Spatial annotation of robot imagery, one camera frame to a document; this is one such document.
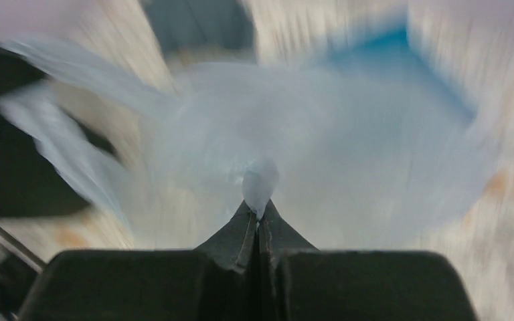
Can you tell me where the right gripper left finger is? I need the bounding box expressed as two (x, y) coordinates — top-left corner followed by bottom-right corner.
(19, 204), (256, 320)

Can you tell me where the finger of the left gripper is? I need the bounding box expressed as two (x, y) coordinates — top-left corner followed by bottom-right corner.
(0, 31), (120, 220)

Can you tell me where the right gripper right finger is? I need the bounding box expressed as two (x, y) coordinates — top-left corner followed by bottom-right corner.
(257, 203), (477, 320)

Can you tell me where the light blue trash bag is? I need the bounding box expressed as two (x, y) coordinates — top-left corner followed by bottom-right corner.
(0, 37), (497, 249)

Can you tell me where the grey-blue cloth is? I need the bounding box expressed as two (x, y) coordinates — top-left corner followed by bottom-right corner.
(143, 0), (254, 54)

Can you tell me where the bright blue cloth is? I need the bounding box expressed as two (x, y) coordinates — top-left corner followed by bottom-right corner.
(323, 27), (476, 122)

